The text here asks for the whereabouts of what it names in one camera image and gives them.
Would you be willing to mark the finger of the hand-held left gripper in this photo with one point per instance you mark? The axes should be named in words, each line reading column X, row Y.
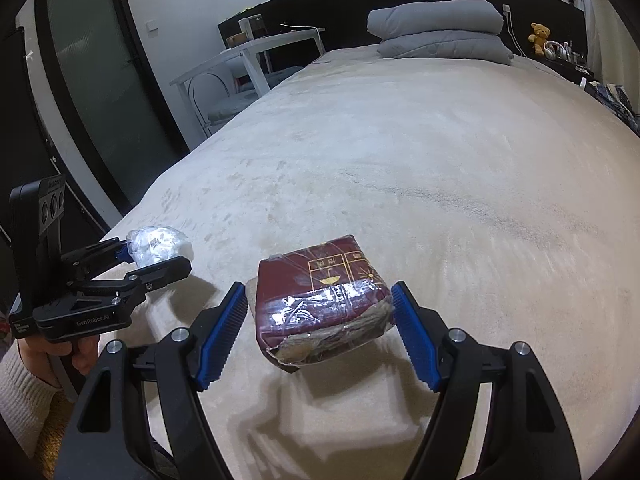
column 155, row 275
column 100, row 257

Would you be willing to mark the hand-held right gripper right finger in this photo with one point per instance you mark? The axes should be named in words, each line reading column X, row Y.
column 415, row 340

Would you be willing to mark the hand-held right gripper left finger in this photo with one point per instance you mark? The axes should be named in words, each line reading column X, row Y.
column 222, row 340

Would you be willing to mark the white plastic wad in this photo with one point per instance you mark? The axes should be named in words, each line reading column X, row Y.
column 157, row 245

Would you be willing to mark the dark red box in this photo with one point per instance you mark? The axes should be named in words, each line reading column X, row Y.
column 310, row 290

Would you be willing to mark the person's left hand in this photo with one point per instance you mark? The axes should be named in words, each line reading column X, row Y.
column 37, row 360

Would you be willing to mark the black framed glass door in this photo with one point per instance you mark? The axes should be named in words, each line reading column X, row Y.
column 105, row 85

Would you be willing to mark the white chair with grey cushion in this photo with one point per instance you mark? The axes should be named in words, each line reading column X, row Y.
column 225, row 100

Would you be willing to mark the white side table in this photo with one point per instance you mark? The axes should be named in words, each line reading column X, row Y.
column 260, row 50

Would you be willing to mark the grey container on table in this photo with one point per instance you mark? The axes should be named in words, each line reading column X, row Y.
column 251, row 27

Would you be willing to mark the grey pillow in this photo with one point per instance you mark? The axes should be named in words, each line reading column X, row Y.
column 445, row 49
column 435, row 17

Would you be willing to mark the patterned dark cloth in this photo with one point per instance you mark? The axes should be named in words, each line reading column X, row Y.
column 617, row 102

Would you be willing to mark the black headboard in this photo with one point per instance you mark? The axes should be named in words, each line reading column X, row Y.
column 340, row 15

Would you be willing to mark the white headphones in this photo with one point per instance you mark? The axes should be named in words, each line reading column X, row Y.
column 554, row 50

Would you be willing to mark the brown teddy bear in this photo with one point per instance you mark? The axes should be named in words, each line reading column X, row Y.
column 539, row 37

